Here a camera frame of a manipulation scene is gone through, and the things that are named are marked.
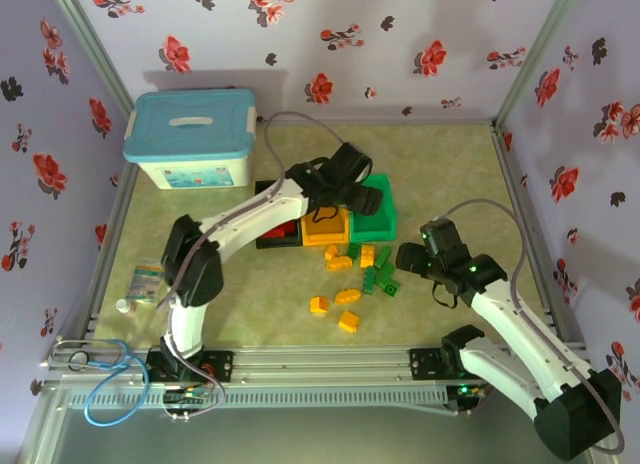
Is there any yellow plastic bin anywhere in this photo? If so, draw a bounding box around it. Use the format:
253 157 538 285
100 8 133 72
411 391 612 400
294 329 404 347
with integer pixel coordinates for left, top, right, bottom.
299 206 352 248

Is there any black plastic bin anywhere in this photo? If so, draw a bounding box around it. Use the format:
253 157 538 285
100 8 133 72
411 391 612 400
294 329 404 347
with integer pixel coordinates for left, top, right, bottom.
254 178 304 250

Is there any green plastic bin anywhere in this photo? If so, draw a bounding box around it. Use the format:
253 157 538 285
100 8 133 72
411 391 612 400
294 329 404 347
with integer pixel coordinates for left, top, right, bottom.
347 172 399 243

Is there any white storage box blue lid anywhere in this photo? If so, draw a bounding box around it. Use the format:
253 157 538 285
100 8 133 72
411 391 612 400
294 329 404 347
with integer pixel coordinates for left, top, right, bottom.
122 87 259 190

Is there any blue stethoscope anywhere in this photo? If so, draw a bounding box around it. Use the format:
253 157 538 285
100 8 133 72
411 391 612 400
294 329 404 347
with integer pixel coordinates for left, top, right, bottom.
49 337 152 429

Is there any grey right arm cable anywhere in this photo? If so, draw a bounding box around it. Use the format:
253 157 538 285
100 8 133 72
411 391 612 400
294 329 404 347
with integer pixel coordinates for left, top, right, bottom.
434 198 627 456

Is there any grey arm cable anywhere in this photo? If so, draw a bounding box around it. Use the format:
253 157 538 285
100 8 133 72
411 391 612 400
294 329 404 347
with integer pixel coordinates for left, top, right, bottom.
157 111 351 313
434 198 627 456

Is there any grey left arm cable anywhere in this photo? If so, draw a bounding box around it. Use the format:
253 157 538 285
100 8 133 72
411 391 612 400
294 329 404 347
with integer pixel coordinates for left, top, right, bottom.
157 111 351 313

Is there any circuit board with wires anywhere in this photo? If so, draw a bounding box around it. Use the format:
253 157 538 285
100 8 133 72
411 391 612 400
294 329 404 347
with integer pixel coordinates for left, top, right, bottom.
447 382 489 416
162 386 214 423

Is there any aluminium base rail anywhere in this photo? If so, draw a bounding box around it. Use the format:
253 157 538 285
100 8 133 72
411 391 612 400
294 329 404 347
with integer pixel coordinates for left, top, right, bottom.
43 333 597 388

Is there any grey slotted cable duct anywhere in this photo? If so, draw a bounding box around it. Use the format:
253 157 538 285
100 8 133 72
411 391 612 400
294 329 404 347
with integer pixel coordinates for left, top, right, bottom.
66 386 450 411

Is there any aluminium corner post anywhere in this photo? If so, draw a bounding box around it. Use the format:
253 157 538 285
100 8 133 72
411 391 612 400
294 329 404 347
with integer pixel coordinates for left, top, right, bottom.
492 0 584 131
45 0 137 116

